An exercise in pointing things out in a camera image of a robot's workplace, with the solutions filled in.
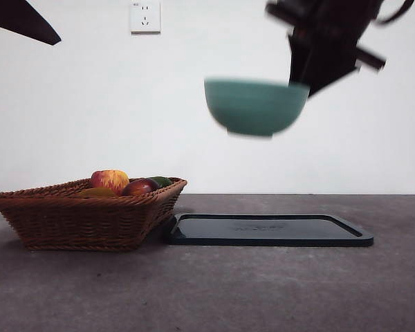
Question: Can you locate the teal ribbed bowl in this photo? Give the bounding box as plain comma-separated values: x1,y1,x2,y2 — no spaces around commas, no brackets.
203,76,311,138

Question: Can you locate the brownish yellow round fruit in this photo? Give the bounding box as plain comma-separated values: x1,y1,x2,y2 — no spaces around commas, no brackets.
76,187,119,199

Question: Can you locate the dark teal rectangular tray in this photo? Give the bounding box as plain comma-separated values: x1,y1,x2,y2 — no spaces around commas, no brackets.
164,213,374,247

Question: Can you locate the green avocado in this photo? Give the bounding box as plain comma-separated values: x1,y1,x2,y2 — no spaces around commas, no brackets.
148,176,173,190

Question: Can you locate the red yellow apple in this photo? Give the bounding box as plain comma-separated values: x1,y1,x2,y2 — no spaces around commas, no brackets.
89,169,130,195

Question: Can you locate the dark red apple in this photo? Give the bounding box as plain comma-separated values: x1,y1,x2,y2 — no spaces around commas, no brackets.
120,178,160,197

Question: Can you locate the brown wicker basket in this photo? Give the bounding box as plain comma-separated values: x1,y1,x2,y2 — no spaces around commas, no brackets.
0,176,188,252

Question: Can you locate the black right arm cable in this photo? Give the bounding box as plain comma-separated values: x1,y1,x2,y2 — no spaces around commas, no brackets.
373,0,415,25

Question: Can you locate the white wall socket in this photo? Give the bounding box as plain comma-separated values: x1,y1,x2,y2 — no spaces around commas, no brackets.
130,1,161,35

